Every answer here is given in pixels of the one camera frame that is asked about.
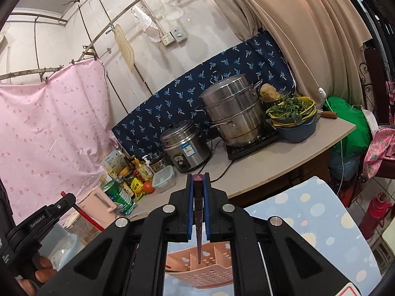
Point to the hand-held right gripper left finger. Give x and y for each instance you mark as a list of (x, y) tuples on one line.
[(189, 212)]

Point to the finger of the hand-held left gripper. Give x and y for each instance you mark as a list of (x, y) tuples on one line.
[(63, 206)]

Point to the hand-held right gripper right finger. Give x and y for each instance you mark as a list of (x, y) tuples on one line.
[(206, 212)]

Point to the dark brown chopstick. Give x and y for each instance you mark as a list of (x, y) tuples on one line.
[(197, 215)]

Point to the red chopstick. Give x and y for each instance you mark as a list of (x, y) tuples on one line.
[(92, 220)]

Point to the pink perforated utensil basket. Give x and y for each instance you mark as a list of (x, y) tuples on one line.
[(213, 271)]

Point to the person's left hand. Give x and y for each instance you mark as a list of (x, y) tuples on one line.
[(43, 275)]

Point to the clear container with blue lid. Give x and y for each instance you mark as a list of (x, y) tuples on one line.
[(163, 178)]

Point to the red tomato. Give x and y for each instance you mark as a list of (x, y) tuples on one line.
[(148, 187)]

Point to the green can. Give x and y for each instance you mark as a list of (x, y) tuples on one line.
[(118, 195)]

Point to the yellow snack packet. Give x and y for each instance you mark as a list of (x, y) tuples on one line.
[(136, 187)]

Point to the small pot with glass lid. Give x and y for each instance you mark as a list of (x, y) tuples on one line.
[(159, 162)]

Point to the yellow dish soap bottle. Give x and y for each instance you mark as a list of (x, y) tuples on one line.
[(144, 171)]

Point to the white pump bottle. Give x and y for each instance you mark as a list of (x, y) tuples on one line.
[(148, 164)]

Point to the white carton box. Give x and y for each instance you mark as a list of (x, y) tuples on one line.
[(111, 163)]

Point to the steel rice cooker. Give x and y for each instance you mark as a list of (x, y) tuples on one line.
[(185, 148)]

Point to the dark sauce bottle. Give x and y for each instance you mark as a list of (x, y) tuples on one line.
[(128, 164)]

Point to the black induction cooktop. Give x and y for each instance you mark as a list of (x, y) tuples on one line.
[(250, 148)]

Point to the pink dotted cloth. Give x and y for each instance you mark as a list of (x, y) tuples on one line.
[(46, 129)]

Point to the blue planet-print tablecloth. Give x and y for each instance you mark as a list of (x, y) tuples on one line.
[(293, 228)]

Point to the large steel steamer pot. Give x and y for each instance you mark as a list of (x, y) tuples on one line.
[(231, 111)]

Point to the navy leaf-print cloth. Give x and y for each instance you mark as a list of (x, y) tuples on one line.
[(172, 98)]

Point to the blue plastic basin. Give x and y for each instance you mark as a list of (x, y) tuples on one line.
[(296, 132)]

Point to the green leafy vegetables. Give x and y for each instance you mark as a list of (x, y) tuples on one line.
[(287, 108)]

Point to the brown loofah sponge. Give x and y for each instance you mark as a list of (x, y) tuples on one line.
[(268, 92)]

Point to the stacked bowls with greens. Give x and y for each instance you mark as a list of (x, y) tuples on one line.
[(308, 104)]

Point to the white card with red border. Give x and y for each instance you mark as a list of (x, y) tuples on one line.
[(348, 291)]

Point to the green plastic bag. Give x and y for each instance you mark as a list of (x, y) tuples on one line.
[(348, 129)]

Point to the red thermos bottle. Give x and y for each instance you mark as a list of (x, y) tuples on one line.
[(372, 219)]

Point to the pink pineapple-print cloth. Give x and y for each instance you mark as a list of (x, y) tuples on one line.
[(378, 151)]

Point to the white hanging plastic bag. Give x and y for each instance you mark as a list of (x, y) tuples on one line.
[(146, 21)]

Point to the white round strainer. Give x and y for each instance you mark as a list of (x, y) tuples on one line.
[(172, 13)]

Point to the beige curtain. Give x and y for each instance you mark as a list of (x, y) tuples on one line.
[(308, 30)]

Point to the metal curtain rail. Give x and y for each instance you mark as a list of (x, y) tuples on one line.
[(27, 72), (123, 15)]

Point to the white wall socket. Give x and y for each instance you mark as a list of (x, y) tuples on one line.
[(168, 39)]

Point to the white wall switch box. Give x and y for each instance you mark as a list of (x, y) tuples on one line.
[(179, 35)]

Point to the dark metal scrollwork frame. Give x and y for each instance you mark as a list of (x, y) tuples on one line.
[(375, 77)]

